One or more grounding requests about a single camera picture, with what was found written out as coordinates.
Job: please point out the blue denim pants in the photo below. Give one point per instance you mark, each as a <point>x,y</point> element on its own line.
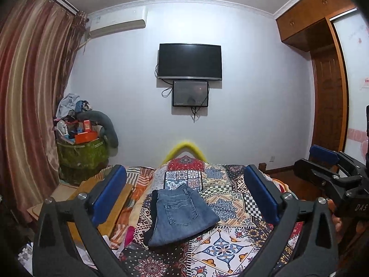
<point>178,216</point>

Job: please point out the black wall television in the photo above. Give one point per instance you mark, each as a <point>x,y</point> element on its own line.
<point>190,60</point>

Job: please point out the small red box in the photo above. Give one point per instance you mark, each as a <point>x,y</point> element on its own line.
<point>87,125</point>

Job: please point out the white air conditioner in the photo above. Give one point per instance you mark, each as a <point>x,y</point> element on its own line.
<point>115,23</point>

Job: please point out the small white fan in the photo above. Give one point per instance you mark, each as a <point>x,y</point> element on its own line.
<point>61,129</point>

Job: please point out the black folded garment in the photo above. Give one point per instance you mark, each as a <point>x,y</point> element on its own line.
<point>150,225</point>

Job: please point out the white plastic bag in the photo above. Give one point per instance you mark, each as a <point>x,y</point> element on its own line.
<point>86,255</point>

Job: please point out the pile of clothes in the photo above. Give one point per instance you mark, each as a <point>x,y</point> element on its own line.
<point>69,102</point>

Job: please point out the person's right hand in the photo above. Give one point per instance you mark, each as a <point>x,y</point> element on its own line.
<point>336,222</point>

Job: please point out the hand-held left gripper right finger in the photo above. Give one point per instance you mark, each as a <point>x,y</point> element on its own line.
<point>261,196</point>

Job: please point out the white printed cloth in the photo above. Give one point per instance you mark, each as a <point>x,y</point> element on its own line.
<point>27,258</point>

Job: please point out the wooden overhead cabinet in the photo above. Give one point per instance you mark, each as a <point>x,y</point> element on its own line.
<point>311,14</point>

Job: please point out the grey bolster pillow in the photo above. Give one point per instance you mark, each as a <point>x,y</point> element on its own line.
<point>111,132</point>

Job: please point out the brown wooden door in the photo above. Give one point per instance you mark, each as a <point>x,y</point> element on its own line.
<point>328,101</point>

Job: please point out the white wardrobe sliding door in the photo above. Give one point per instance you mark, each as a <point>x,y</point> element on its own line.
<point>356,78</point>

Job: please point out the small black wall monitor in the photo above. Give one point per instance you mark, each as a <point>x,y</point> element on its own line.
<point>190,93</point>

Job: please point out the wooden bed frame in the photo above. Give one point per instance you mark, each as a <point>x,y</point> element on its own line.
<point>285,176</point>

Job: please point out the yellow foam arch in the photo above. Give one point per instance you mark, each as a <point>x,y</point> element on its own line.
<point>184,144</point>

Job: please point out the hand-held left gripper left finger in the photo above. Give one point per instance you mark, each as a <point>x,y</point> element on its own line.
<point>111,190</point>

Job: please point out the green storage bin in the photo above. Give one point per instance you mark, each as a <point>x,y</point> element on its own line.
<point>83,155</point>

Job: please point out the orange striped bedsheet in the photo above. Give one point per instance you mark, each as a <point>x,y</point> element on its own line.
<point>138,187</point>

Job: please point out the striped brown curtain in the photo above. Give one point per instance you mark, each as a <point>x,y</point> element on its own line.
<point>28,92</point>

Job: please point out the magenta cloth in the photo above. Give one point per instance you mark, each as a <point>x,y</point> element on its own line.
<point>129,236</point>

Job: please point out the patchwork patterned blanket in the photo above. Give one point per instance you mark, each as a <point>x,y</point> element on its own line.
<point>224,245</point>

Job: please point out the orange box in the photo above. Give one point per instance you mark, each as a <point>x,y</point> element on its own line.
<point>86,137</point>

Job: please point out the wooden lap desk board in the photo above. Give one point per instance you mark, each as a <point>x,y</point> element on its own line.
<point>86,185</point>

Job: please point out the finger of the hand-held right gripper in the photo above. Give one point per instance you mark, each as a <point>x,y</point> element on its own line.
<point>324,154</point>
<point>317,173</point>

